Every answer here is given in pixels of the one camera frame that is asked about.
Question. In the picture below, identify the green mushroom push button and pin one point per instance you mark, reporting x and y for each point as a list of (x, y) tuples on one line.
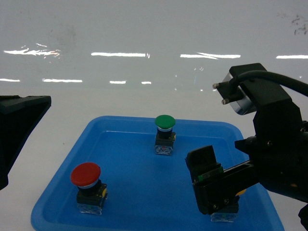
[(165, 137)]

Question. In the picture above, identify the red mushroom push button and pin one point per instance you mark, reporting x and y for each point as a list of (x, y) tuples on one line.
[(92, 193)]

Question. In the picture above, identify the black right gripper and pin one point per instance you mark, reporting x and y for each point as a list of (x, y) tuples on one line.
[(278, 156)]

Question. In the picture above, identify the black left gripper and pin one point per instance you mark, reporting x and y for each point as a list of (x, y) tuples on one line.
[(18, 117)]

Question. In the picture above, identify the yellow mushroom push button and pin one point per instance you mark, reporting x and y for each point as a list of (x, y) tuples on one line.
[(230, 212)]

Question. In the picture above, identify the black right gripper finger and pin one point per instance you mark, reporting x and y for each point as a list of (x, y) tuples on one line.
[(202, 164)]

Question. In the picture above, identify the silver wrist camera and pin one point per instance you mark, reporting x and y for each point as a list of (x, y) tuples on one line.
[(234, 96)]

